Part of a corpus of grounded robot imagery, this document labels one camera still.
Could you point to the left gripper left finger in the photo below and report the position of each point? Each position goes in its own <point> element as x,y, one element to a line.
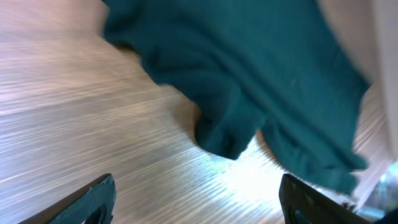
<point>91,204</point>

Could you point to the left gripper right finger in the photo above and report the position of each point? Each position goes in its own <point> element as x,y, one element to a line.
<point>302,204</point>

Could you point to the black t-shirt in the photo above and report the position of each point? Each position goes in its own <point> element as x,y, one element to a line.
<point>270,66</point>

